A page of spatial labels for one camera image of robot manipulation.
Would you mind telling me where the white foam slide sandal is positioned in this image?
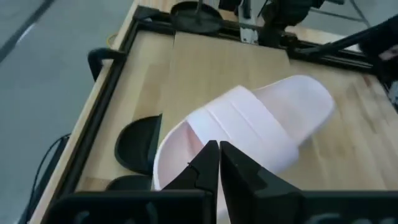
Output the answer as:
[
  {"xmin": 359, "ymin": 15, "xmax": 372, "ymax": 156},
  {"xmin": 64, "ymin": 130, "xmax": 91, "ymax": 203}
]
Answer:
[{"xmin": 152, "ymin": 73, "xmax": 336, "ymax": 191}]

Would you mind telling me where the black table frame rail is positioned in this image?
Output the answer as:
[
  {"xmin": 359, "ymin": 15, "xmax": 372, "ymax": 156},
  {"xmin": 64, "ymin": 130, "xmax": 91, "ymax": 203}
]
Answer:
[{"xmin": 18, "ymin": 4, "xmax": 398, "ymax": 224}]

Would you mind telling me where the wooden shelf black metal frame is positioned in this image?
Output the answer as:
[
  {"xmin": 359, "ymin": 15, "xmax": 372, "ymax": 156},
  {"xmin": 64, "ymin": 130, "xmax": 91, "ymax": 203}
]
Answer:
[{"xmin": 157, "ymin": 30, "xmax": 293, "ymax": 147}]

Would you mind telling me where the black plant pot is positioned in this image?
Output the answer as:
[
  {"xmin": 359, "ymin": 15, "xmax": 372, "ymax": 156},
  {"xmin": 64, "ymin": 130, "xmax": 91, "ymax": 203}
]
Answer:
[{"xmin": 170, "ymin": 1, "xmax": 224, "ymax": 34}]

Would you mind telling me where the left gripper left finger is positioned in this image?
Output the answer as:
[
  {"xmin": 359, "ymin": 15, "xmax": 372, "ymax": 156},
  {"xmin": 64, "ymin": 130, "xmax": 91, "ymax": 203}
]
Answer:
[{"xmin": 161, "ymin": 139, "xmax": 221, "ymax": 224}]

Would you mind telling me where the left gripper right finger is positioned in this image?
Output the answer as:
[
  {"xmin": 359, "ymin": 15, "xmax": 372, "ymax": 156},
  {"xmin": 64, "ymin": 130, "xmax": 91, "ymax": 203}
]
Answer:
[{"xmin": 219, "ymin": 141, "xmax": 306, "ymax": 224}]

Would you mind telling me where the silver metal bracket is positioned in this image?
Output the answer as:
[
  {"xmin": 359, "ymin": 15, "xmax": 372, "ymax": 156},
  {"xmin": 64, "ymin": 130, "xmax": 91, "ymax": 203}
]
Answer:
[{"xmin": 238, "ymin": 0, "xmax": 259, "ymax": 45}]

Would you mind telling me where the black foam slide sandal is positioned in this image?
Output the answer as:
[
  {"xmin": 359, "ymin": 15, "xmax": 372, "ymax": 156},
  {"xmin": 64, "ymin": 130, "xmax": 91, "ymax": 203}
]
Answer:
[{"xmin": 114, "ymin": 114, "xmax": 163, "ymax": 175}]

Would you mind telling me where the black bent bracket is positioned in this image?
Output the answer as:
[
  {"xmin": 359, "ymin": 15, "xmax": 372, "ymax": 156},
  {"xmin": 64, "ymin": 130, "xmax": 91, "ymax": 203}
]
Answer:
[{"xmin": 87, "ymin": 47, "xmax": 127, "ymax": 82}]

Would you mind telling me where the black cable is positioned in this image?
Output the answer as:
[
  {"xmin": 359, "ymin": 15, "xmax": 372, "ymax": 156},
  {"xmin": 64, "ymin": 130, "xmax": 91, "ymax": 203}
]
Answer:
[{"xmin": 29, "ymin": 133, "xmax": 72, "ymax": 220}]

